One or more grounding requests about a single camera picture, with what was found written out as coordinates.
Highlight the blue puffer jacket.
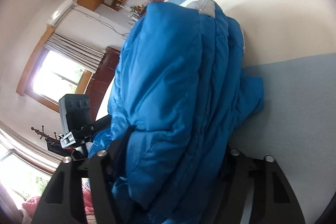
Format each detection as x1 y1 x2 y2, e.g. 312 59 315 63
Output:
90 0 264 223

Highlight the pink sleeved left forearm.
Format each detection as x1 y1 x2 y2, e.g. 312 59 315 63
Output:
20 172 97 223

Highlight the black gloved left hand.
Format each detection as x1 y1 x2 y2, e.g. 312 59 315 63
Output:
71 143 88 160

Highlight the dark wooden headboard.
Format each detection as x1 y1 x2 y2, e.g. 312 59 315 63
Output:
85 47 120 121

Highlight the model ship on sill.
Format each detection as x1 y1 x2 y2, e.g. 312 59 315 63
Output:
31 126 75 156

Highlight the striped grey curtain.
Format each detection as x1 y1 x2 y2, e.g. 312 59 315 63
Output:
44 32 105 73

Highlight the white air conditioner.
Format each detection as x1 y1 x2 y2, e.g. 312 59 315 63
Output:
46 0 75 28

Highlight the white and blue bedspread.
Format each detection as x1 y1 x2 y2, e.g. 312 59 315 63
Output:
163 0 335 223

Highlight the window with wooden frame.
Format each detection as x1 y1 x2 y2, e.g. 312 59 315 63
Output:
16 27 93 111

